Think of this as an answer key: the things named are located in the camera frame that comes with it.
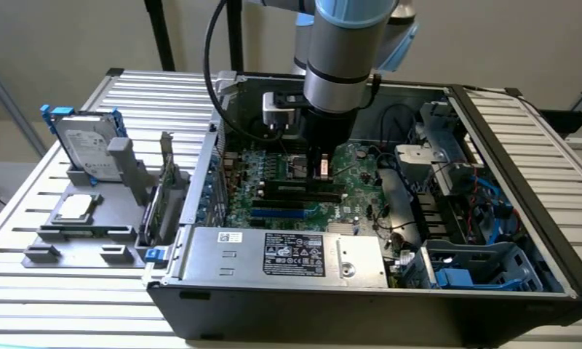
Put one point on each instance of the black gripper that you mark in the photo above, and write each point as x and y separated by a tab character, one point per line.
329	130

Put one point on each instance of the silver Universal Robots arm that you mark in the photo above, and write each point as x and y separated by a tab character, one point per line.
345	54

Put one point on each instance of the blue latch on case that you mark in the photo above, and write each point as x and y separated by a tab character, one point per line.
155	254

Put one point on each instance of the green motherboard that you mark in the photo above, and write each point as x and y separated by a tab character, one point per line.
301	196

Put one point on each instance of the silver drive cage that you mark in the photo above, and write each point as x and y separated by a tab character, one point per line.
441	152

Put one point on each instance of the silver chipset heatsink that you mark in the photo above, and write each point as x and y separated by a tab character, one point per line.
342	229

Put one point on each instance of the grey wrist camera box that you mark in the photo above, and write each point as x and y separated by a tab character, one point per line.
281	111

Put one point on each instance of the graphics card with metal bracket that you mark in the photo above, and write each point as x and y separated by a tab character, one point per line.
162	189

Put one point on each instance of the grey parts rack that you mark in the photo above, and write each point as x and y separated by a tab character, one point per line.
107	214

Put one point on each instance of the black vertical stand post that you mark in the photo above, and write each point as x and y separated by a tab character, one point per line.
162	34

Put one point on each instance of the hard disk with blue bracket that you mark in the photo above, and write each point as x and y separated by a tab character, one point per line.
85	145

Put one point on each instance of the black open PC case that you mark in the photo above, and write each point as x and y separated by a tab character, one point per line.
360	261

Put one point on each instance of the black expansion slot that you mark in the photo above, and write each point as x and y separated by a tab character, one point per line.
278	204

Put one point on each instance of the CPU socket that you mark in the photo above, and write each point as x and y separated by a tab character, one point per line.
298	163

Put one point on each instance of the silver CPU chip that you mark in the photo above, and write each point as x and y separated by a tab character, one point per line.
75	208

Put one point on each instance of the silver power supply unit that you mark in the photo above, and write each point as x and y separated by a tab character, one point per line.
281	256

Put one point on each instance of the blue expansion slot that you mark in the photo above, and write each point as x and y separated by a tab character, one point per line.
280	214

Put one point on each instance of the blue disk bay cage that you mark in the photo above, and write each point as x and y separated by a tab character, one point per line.
480	265

